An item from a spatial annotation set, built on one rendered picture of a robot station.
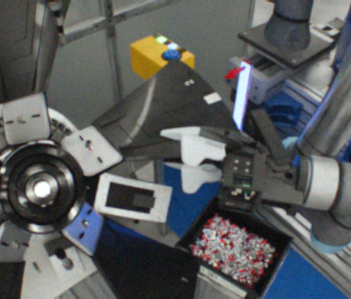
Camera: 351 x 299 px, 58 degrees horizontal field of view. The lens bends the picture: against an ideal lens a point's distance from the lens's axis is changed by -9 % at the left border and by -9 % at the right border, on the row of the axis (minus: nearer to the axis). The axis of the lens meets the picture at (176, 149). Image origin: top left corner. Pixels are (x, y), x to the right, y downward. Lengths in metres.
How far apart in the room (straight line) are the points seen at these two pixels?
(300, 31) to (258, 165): 0.65
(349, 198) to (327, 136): 0.12
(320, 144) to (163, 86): 0.29
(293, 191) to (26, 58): 0.41
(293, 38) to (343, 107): 0.54
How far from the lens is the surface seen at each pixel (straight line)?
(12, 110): 0.52
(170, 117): 0.56
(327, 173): 0.48
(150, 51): 0.93
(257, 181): 0.45
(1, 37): 0.53
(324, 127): 0.57
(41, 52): 0.48
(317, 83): 1.12
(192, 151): 0.46
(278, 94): 1.09
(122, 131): 0.53
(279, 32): 1.05
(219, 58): 1.87
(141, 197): 0.65
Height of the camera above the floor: 1.56
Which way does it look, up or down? 49 degrees down
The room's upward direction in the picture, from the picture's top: straight up
